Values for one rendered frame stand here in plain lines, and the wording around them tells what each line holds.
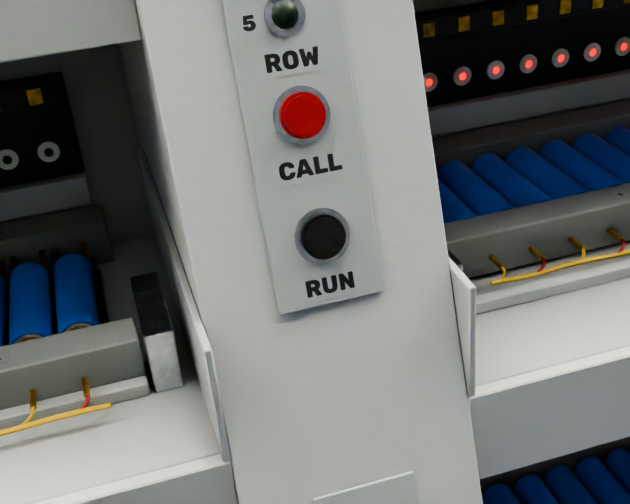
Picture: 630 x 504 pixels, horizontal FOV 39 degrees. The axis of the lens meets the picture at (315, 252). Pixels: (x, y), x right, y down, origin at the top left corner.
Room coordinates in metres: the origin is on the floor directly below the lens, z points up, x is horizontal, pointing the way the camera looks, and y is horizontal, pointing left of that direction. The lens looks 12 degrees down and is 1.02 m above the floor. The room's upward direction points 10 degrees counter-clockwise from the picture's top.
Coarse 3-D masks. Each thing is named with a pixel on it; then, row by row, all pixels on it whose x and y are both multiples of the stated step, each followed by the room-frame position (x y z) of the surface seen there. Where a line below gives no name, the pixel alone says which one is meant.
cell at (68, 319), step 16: (64, 256) 0.42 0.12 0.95; (80, 256) 0.42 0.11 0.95; (64, 272) 0.41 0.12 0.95; (80, 272) 0.41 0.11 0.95; (64, 288) 0.39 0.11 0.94; (80, 288) 0.39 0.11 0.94; (64, 304) 0.38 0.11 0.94; (80, 304) 0.38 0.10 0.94; (96, 304) 0.39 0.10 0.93; (64, 320) 0.37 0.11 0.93; (80, 320) 0.37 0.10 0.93; (96, 320) 0.37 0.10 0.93
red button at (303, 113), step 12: (300, 96) 0.31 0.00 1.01; (312, 96) 0.31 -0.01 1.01; (288, 108) 0.30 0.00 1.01; (300, 108) 0.31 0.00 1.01; (312, 108) 0.31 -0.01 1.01; (324, 108) 0.31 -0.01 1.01; (288, 120) 0.30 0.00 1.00; (300, 120) 0.31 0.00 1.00; (312, 120) 0.31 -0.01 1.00; (324, 120) 0.31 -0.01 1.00; (288, 132) 0.31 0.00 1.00; (300, 132) 0.31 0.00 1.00; (312, 132) 0.31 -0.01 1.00
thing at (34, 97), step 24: (0, 96) 0.44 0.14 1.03; (24, 96) 0.45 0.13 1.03; (48, 96) 0.45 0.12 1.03; (0, 120) 0.45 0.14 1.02; (24, 120) 0.45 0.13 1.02; (48, 120) 0.45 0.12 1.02; (72, 120) 0.46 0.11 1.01; (0, 144) 0.45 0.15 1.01; (24, 144) 0.45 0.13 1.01; (72, 144) 0.46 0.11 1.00; (0, 168) 0.45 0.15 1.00; (24, 168) 0.46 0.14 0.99; (48, 168) 0.46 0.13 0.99; (72, 168) 0.46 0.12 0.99
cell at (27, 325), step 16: (16, 272) 0.41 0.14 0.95; (32, 272) 0.41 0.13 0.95; (16, 288) 0.40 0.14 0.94; (32, 288) 0.40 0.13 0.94; (48, 288) 0.41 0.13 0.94; (16, 304) 0.39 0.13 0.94; (32, 304) 0.38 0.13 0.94; (48, 304) 0.39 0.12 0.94; (16, 320) 0.37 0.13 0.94; (32, 320) 0.37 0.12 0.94; (48, 320) 0.38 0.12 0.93; (16, 336) 0.36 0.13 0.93; (32, 336) 0.36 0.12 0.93
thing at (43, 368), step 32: (128, 320) 0.36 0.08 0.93; (0, 352) 0.34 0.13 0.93; (32, 352) 0.34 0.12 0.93; (64, 352) 0.34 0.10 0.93; (96, 352) 0.34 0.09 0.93; (128, 352) 0.34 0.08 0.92; (0, 384) 0.33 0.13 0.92; (32, 384) 0.34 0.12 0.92; (64, 384) 0.34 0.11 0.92; (96, 384) 0.34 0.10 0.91; (32, 416) 0.32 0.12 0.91; (64, 416) 0.32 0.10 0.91
